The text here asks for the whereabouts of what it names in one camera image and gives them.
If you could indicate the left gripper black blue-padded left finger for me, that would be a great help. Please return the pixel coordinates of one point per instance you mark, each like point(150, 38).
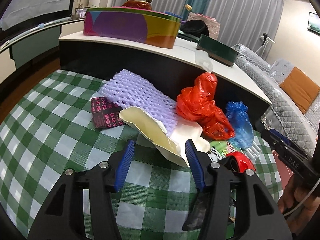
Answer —
point(61, 215)

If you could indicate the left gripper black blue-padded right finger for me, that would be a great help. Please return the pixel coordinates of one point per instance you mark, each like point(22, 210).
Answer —
point(256, 216)

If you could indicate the green snack packet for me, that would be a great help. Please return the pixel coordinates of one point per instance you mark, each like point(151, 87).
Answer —
point(221, 148)

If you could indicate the blue plastic bag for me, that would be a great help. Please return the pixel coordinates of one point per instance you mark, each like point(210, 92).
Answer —
point(238, 118)

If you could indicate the cream padded envelope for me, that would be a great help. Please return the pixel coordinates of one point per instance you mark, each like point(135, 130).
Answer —
point(171, 147)

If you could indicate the black pink-text paper box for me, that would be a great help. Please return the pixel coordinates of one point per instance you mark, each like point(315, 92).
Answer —
point(105, 113)

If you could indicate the red plastic bag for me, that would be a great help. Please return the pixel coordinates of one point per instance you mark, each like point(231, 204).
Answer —
point(197, 104)

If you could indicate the purple foam net sleeve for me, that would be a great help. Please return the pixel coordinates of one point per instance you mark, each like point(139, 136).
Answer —
point(128, 89)

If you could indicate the person's right hand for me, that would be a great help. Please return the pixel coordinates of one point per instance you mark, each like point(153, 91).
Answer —
point(294, 193)

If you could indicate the grey quilted sofa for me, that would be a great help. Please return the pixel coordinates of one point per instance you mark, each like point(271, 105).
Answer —
point(283, 115)

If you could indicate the orange cushion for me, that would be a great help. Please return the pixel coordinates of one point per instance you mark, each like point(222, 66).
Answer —
point(301, 89)

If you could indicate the green white checkered tablecloth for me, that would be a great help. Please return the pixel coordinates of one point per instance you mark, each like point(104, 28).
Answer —
point(51, 129)

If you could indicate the dark green round tin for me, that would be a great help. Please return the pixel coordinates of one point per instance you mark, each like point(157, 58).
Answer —
point(217, 50)

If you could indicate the clear plastic wrapper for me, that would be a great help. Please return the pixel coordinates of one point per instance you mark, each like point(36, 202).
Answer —
point(203, 60)

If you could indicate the white black coffee table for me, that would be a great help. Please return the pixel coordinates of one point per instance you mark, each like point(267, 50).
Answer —
point(169, 70)

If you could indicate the pink quilted bag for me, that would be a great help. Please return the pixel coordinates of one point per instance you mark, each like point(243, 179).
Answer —
point(211, 23)

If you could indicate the grey curtains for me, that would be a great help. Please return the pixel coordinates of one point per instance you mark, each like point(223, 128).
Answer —
point(241, 21)

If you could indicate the tv cabinet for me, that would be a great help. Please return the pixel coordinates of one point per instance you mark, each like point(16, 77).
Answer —
point(30, 44)

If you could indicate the black hat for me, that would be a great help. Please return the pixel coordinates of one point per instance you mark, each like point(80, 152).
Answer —
point(196, 28)

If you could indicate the colourful oval tin box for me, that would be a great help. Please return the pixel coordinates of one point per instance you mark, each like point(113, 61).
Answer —
point(137, 25)

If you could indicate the television screen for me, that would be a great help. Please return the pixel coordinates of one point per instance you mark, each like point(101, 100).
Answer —
point(19, 11)

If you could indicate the brown teapot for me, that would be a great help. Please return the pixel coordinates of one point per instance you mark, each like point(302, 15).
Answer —
point(145, 5)

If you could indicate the framed wall painting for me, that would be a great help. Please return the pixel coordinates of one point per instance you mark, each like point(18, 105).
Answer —
point(314, 23)

